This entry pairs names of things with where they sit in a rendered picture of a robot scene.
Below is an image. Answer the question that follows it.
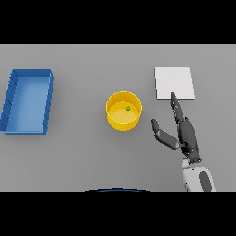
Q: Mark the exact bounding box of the yellow round bowl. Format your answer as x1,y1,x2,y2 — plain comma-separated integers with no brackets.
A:
105,90,143,132

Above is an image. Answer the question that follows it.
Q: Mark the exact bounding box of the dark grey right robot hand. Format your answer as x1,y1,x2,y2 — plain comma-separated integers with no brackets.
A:
150,91,203,165

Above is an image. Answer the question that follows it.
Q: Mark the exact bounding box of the pale square flat scale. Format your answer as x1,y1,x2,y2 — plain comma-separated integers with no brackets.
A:
153,66,195,101

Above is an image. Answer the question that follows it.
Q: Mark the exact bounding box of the blue rectangular tray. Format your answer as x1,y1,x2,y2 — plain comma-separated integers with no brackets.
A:
0,68,55,136

